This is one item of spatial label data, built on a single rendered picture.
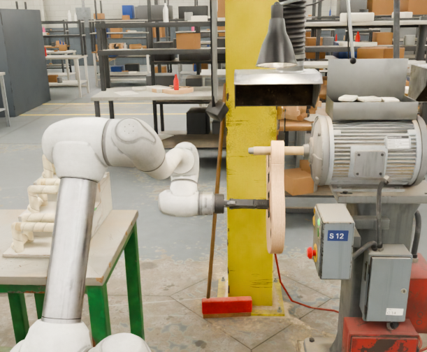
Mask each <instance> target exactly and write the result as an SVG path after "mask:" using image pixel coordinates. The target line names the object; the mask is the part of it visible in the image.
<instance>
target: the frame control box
mask: <svg viewBox="0 0 427 352"><path fill-rule="evenodd" d="M316 208H317V214H316V216H315V215H314V221H315V223H314V230H313V245H312V250H316V256H313V260H314V264H315V267H316V269H317V274H318V276H319V278H320V279H339V280H350V278H351V269H352V261H353V260H354V259H355V258H356V257H357V256H359V255H360V254H361V253H363V252H364V251H365V250H366V249H367V248H369V247H371V249H372V251H375V252H378V250H377V243H376V242H375V241H370V242H368V243H366V244H365V245H363V246H362V247H361V248H360V249H359V250H357V251H356V252H355V253H354V254H352V252H353V243H354V226H355V223H354V220H353V219H352V217H351V215H350V213H349V211H348V210H347V208H346V206H345V204H316ZM319 217H320V218H321V225H320V227H319V225H318V219H319ZM317 228H319V237H317Z"/></svg>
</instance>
